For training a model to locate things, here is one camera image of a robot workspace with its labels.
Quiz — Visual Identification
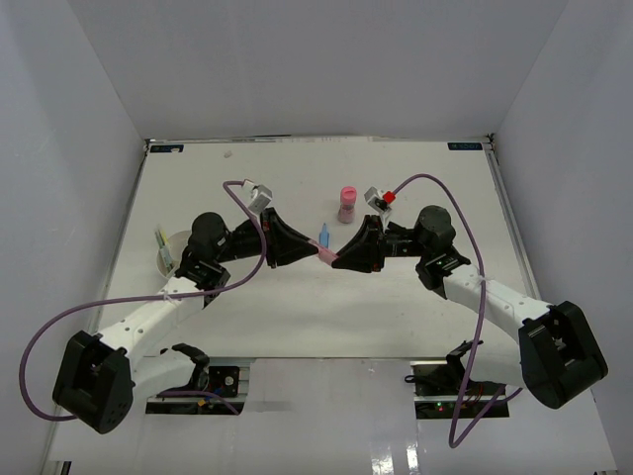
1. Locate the yellow pencil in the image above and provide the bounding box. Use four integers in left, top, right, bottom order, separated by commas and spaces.
156, 225, 175, 271

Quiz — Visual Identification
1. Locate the white round divided container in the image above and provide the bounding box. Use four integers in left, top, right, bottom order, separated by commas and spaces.
154, 229, 191, 279

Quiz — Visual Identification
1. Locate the purple cable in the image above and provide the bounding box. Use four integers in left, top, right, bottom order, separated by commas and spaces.
390, 172, 523, 449
18, 179, 271, 422

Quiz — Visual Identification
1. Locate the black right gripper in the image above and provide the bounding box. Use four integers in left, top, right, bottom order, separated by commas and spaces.
330, 215, 429, 274

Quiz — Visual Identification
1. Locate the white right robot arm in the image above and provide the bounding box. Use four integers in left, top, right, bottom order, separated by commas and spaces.
331, 205, 608, 409

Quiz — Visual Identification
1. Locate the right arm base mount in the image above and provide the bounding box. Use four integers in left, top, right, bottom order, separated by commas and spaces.
404, 363, 498, 421

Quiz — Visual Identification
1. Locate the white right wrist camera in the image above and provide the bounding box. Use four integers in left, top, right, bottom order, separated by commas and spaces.
364, 187, 396, 228

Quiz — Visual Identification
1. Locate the pink correction tape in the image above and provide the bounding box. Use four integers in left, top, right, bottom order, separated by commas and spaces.
309, 239, 338, 266

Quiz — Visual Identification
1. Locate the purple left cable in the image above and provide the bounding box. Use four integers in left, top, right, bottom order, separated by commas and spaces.
18, 179, 271, 422

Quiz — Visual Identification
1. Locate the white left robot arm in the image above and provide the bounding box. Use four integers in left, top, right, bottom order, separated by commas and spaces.
52, 208, 317, 434

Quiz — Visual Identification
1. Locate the blue correction tape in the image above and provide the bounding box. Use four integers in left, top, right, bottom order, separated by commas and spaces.
318, 223, 330, 248

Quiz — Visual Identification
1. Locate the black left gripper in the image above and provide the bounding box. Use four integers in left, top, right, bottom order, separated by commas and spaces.
217, 209, 319, 271

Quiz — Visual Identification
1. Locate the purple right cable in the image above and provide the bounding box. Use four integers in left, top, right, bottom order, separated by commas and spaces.
390, 172, 523, 449

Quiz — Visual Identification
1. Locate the pink glue stick bottle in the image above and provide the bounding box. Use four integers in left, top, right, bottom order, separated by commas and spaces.
337, 186, 357, 224

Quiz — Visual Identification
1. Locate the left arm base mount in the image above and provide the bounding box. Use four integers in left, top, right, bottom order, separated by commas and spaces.
145, 365, 249, 416

